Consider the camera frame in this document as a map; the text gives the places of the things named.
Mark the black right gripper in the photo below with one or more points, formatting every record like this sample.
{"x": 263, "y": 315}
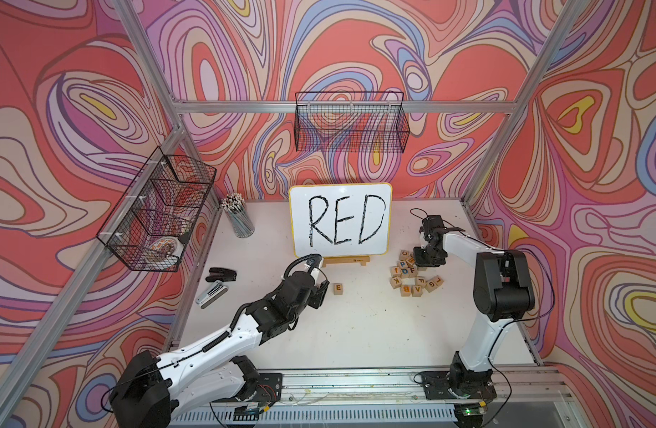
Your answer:
{"x": 421, "y": 262}

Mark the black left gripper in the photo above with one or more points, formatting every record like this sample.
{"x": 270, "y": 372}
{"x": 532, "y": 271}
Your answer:
{"x": 319, "y": 295}

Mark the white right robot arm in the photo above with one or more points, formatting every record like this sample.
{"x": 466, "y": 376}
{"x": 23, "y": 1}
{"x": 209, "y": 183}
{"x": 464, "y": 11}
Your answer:
{"x": 502, "y": 293}

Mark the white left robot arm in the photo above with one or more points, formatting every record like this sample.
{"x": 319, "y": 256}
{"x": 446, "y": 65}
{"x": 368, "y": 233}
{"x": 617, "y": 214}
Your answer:
{"x": 155, "y": 389}

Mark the wooden letter block f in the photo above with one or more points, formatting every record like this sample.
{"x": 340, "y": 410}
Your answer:
{"x": 396, "y": 272}

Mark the wooden whiteboard stand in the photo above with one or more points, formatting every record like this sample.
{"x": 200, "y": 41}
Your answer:
{"x": 360, "y": 260}

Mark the yellow framed whiteboard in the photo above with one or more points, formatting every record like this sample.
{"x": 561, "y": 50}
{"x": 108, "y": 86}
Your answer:
{"x": 351, "y": 220}

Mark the black stapler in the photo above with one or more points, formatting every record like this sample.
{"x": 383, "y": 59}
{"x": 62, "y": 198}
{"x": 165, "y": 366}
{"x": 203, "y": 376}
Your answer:
{"x": 222, "y": 274}

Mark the cup of pencils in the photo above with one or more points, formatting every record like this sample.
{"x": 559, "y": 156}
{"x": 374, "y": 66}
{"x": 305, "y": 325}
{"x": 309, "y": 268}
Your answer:
{"x": 235, "y": 209}

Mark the tape roll in basket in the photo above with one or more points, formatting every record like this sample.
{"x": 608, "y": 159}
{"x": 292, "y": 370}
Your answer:
{"x": 164, "y": 251}

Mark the black wire basket back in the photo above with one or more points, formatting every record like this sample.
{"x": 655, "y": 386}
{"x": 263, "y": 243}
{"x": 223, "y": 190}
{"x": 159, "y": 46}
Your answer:
{"x": 351, "y": 121}

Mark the black wire basket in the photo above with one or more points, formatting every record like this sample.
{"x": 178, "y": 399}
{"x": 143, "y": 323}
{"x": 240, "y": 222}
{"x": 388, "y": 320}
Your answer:
{"x": 165, "y": 199}
{"x": 351, "y": 121}

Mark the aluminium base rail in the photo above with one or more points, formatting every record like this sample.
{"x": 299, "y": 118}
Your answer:
{"x": 518, "y": 396}

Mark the black wire basket left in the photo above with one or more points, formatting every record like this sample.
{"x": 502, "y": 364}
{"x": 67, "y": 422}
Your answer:
{"x": 165, "y": 199}

